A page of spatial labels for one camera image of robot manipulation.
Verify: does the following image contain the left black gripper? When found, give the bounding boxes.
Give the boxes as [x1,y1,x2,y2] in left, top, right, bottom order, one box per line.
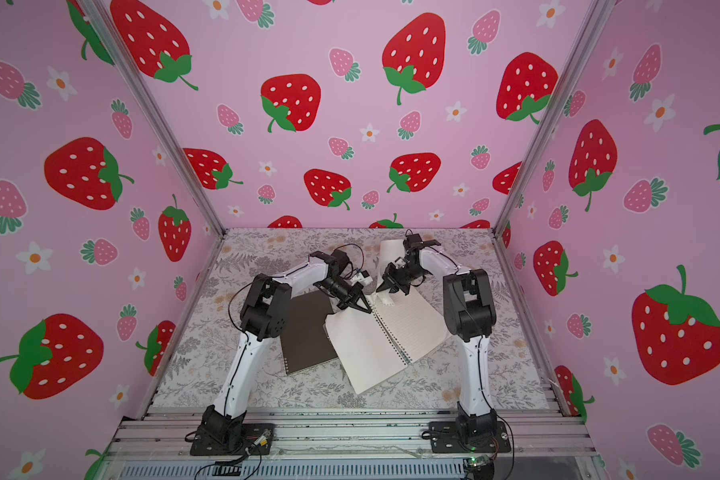
[320,278,374,314]

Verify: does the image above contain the white spiral notebook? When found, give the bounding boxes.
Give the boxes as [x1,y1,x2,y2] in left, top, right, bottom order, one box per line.
[325,289,450,394]

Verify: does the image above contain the torn lined paper page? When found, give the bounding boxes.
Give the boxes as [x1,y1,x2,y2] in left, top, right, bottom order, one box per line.
[377,239,406,286]

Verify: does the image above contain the dark brown spiral notebook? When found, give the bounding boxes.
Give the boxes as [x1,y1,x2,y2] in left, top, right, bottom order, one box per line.
[280,291,337,376]

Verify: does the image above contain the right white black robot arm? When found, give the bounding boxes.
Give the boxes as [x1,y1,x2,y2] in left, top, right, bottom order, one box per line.
[374,233,498,438]

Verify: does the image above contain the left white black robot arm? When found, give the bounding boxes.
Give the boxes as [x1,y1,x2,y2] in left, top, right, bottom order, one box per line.
[201,249,371,441]

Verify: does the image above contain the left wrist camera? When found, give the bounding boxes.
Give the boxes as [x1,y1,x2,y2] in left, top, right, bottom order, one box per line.
[351,270,373,287]

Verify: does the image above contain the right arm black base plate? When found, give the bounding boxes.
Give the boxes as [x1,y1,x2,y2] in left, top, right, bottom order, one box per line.
[421,421,512,455]

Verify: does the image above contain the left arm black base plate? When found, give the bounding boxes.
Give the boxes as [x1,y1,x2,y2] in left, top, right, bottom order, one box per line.
[190,423,275,457]

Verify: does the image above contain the aluminium frame rail base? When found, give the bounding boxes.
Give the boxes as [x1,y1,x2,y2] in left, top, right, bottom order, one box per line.
[92,408,608,479]

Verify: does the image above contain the left aluminium corner post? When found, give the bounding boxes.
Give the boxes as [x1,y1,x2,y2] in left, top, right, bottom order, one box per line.
[89,0,224,236]

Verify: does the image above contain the aluminium corner post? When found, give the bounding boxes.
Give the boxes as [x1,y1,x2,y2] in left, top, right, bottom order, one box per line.
[493,0,618,235]
[89,0,224,236]

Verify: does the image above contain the right aluminium corner post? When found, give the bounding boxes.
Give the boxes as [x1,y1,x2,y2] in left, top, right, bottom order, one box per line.
[493,0,618,235]

